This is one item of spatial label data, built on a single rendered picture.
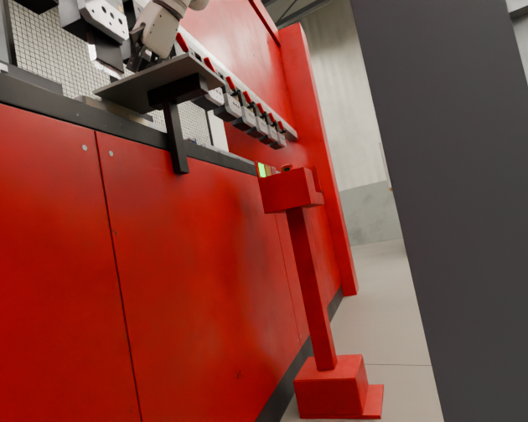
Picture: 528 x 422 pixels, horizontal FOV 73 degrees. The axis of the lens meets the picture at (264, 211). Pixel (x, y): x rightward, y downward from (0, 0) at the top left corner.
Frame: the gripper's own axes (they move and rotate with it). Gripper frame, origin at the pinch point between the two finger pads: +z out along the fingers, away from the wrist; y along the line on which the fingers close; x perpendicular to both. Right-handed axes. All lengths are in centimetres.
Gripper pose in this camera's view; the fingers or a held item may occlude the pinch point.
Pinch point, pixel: (142, 69)
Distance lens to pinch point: 102.2
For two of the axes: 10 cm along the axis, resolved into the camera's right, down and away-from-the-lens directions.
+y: -3.3, -0.1, -9.4
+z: -4.5, 8.8, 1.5
